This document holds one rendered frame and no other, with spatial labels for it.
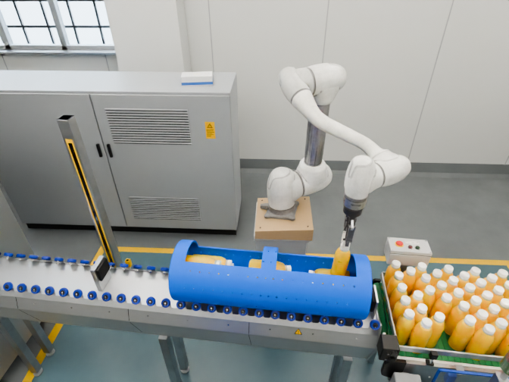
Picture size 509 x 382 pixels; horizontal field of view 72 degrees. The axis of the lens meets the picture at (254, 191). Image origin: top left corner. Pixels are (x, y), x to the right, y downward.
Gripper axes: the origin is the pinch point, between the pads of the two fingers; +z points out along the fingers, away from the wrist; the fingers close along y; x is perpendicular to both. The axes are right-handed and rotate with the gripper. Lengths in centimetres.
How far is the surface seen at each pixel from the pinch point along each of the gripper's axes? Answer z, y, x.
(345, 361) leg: 69, 16, 9
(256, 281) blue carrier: 12.4, 16.7, -37.0
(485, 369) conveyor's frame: 40, 27, 62
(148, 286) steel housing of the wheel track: 39, 6, -94
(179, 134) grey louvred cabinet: 22, -130, -117
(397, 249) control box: 20.5, -19.1, 30.1
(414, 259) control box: 25, -18, 40
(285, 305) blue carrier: 22.1, 20.2, -24.0
